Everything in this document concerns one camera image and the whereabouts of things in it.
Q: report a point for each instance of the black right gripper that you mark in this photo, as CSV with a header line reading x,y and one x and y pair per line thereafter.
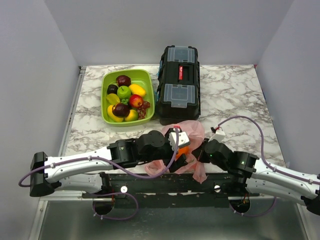
x,y
199,152

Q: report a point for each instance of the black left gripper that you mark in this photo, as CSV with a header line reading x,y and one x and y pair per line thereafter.
x,y
176,164

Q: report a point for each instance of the orange fake tangerine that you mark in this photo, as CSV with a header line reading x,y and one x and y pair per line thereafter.
x,y
183,153

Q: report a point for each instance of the pink plastic bag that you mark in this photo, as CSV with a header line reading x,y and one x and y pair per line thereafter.
x,y
196,134

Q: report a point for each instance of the red fake grape bunch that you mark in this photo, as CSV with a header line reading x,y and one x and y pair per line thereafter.
x,y
142,110

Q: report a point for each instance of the red yellow fake apple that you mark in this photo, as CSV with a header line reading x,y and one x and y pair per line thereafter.
x,y
136,101

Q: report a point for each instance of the dark red striped fake apple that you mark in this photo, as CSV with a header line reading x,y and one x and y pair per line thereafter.
x,y
120,110

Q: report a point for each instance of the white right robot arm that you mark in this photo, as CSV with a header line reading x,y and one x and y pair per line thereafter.
x,y
253,175

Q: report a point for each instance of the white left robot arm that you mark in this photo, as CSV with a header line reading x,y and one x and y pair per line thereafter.
x,y
49,173

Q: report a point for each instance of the fake mangosteen green top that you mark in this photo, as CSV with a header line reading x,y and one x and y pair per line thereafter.
x,y
125,101

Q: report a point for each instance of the yellow fake mango upper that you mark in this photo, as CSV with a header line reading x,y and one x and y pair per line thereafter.
x,y
137,90

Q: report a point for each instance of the yellow fake mango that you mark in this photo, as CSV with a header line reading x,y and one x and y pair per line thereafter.
x,y
111,116
137,90

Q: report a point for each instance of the yellow fake mango lower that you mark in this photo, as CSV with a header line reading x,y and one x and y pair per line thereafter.
x,y
111,116

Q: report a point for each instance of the green fake apple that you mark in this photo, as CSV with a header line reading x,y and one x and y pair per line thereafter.
x,y
124,92

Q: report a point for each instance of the yellow fake starfruit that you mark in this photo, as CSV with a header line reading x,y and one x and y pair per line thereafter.
x,y
113,99

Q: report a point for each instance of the dark purple fake plum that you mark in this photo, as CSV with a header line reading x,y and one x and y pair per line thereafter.
x,y
112,89

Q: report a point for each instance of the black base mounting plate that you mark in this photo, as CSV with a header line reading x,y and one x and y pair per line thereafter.
x,y
123,191

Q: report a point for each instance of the black plastic toolbox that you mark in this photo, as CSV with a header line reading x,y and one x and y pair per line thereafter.
x,y
178,91

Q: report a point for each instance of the green plastic tray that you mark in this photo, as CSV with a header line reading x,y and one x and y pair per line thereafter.
x,y
139,77

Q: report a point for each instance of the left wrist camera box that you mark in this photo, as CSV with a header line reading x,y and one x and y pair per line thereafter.
x,y
178,139

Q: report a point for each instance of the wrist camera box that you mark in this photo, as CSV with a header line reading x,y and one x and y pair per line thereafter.
x,y
178,139
217,134

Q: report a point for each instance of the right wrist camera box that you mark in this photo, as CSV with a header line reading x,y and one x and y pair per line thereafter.
x,y
217,134

